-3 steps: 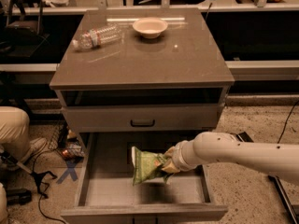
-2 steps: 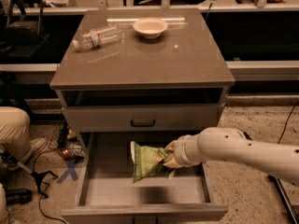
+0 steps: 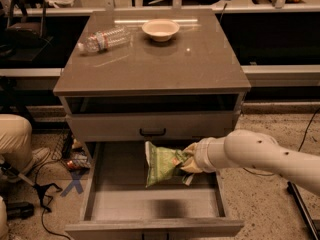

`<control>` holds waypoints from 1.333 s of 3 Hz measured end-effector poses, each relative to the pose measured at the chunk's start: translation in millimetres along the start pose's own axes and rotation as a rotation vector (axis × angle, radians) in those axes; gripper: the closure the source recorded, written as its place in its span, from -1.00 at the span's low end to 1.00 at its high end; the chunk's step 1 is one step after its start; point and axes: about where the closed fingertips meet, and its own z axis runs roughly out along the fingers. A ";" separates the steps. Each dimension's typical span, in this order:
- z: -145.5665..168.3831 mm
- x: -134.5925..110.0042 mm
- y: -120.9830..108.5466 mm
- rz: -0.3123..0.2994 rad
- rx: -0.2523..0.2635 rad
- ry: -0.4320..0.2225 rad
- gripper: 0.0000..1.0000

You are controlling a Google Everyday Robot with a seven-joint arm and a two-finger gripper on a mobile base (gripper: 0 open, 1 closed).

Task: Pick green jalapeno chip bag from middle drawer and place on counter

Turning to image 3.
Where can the clear plastic water bottle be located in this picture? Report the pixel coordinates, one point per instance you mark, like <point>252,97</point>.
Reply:
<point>103,40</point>

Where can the person leg beige trousers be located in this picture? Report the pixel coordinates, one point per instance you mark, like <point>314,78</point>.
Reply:
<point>15,141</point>

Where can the black pole on floor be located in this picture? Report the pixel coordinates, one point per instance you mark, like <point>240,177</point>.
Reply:
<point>313,225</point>

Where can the black chair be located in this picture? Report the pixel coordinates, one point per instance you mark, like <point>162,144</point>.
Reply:
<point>24,39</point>

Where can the green jalapeno chip bag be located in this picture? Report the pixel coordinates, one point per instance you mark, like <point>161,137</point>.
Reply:
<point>165,163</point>

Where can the white paper bowl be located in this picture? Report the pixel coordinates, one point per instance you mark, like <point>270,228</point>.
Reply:
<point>160,30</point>

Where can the grey drawer cabinet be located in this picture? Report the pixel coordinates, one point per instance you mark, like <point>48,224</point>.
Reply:
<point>195,71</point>

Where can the closed grey top drawer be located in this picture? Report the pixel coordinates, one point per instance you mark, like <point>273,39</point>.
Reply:
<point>125,126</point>

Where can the black device on floor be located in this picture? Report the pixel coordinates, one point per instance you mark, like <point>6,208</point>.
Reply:
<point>21,210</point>

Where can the white sneaker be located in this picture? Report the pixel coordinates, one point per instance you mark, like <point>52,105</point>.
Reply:
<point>36,159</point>

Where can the wire basket with items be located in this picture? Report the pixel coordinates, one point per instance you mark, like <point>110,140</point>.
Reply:
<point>70,153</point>

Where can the black tripod stand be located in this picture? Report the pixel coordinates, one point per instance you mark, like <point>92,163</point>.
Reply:
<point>41,190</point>

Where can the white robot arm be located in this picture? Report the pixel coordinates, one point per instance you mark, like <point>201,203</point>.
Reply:
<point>247,149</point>

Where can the open grey middle drawer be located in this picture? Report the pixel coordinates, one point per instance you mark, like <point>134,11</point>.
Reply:
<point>118,205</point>

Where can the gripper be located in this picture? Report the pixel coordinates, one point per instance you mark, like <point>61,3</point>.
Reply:
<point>201,155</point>

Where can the black drawer handle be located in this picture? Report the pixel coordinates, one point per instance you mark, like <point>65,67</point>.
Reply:
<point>152,133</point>

